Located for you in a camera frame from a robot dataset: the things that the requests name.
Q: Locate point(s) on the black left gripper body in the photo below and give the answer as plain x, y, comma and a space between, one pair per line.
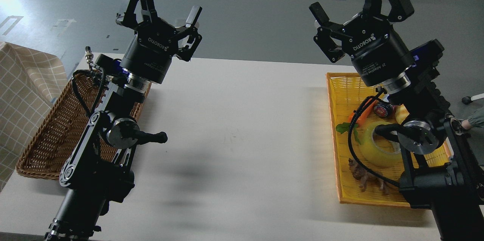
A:
150, 53

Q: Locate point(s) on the black chair caster leg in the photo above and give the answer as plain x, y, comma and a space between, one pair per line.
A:
470, 99

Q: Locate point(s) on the beige checkered cloth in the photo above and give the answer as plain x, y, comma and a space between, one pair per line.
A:
30, 82

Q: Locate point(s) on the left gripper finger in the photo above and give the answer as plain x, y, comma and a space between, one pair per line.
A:
126, 16
188, 37

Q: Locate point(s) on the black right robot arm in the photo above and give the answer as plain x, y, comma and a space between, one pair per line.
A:
441, 172

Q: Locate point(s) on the small soda can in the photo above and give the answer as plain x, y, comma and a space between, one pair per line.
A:
383, 110

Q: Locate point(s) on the brown wicker basket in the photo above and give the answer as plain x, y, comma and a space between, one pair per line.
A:
60, 132

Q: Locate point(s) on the orange toy carrot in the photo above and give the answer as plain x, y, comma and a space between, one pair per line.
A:
360, 121

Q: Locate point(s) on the person leg with shoe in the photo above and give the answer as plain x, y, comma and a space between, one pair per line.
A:
476, 119

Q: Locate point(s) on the brown toy lion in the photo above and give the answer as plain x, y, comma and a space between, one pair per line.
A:
364, 177

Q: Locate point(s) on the toy croissant bread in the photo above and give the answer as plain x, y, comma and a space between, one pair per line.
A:
401, 113

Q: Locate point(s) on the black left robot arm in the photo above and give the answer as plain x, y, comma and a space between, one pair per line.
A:
98, 171

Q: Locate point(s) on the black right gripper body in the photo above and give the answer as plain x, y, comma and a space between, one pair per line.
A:
378, 53

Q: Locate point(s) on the yellow tape roll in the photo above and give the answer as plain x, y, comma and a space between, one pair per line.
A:
377, 149

